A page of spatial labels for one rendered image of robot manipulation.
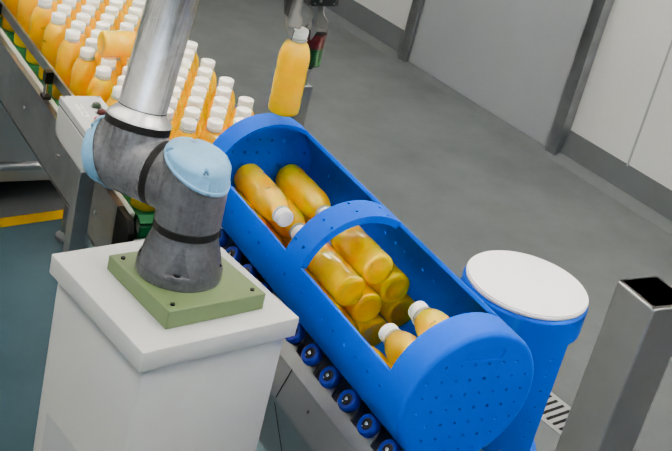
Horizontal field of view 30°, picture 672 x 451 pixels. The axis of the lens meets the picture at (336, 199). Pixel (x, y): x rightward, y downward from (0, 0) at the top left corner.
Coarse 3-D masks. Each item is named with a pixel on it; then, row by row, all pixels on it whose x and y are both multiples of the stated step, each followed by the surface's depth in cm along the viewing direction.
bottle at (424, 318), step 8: (416, 312) 229; (424, 312) 227; (432, 312) 226; (440, 312) 226; (416, 320) 227; (424, 320) 225; (432, 320) 224; (440, 320) 224; (416, 328) 227; (424, 328) 225
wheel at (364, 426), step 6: (366, 414) 229; (372, 414) 228; (360, 420) 229; (366, 420) 228; (372, 420) 227; (378, 420) 227; (360, 426) 228; (366, 426) 228; (372, 426) 227; (378, 426) 227; (360, 432) 228; (366, 432) 227; (372, 432) 226
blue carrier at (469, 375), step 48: (240, 144) 277; (288, 144) 283; (336, 192) 280; (240, 240) 262; (384, 240) 264; (288, 288) 244; (432, 288) 250; (336, 336) 229; (432, 336) 213; (480, 336) 212; (384, 384) 216; (432, 384) 212; (480, 384) 218; (528, 384) 225; (432, 432) 219; (480, 432) 225
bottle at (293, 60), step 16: (288, 48) 264; (304, 48) 264; (288, 64) 264; (304, 64) 265; (288, 80) 266; (304, 80) 268; (272, 96) 270; (288, 96) 268; (272, 112) 270; (288, 112) 270
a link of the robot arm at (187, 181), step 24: (168, 144) 209; (192, 144) 212; (144, 168) 210; (168, 168) 207; (192, 168) 205; (216, 168) 207; (144, 192) 211; (168, 192) 208; (192, 192) 207; (216, 192) 208; (168, 216) 209; (192, 216) 208; (216, 216) 211
